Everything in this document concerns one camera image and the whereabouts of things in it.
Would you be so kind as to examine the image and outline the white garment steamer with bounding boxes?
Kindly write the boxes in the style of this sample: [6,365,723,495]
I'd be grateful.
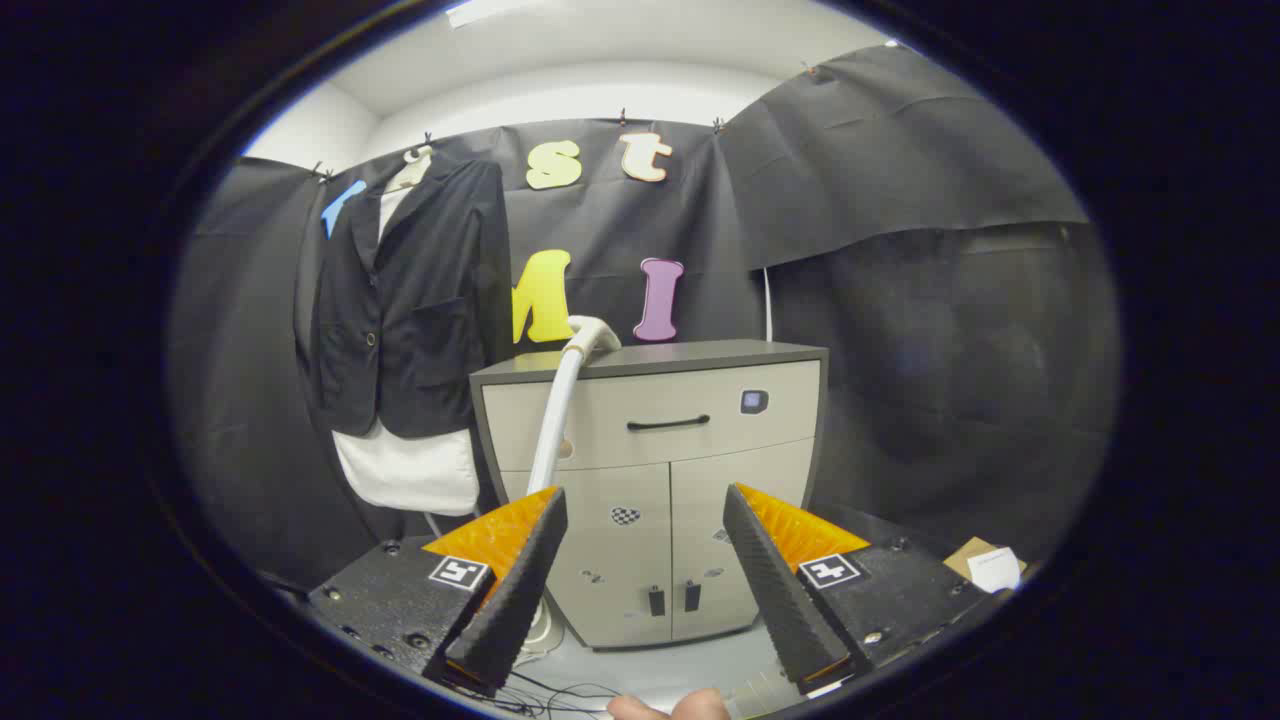
[518,315,622,656]

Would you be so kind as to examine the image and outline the black floor cables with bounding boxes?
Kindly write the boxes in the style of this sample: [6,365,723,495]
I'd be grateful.
[480,668,623,717]

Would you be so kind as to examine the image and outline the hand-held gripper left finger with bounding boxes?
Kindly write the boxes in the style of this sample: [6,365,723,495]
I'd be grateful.
[308,487,569,697]

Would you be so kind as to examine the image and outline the white mannequin torso form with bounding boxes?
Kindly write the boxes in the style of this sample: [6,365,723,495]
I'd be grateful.
[333,145,481,517]

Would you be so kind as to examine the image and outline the beige cabinet with grey top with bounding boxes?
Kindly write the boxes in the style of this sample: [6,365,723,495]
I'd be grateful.
[470,338,829,651]

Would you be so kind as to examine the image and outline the black backdrop cloth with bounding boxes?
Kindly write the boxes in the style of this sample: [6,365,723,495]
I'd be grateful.
[170,42,1121,591]

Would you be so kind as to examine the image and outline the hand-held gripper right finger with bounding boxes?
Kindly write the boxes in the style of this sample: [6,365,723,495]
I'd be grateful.
[723,483,1007,697]

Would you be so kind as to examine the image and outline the black suit jacket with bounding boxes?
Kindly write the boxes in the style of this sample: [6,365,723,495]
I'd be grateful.
[310,155,513,441]

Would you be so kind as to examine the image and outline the cardboard box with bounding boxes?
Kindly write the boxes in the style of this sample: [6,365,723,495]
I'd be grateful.
[943,537,1028,593]

